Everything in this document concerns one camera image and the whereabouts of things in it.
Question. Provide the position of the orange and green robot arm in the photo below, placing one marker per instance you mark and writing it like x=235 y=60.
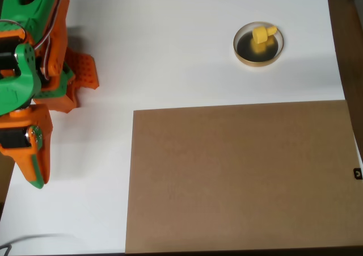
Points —
x=14 y=88

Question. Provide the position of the white board sheet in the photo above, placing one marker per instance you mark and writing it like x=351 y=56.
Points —
x=170 y=68

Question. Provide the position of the orange robot base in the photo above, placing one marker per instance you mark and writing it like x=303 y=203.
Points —
x=85 y=71

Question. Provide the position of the small black tag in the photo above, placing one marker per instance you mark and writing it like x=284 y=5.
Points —
x=358 y=174

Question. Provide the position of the round dish gold rim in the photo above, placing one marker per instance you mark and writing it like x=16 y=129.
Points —
x=246 y=51

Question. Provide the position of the small yellow plastic piece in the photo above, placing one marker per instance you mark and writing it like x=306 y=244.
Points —
x=261 y=35

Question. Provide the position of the brown fibreboard panel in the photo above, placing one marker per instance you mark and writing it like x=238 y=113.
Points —
x=241 y=168

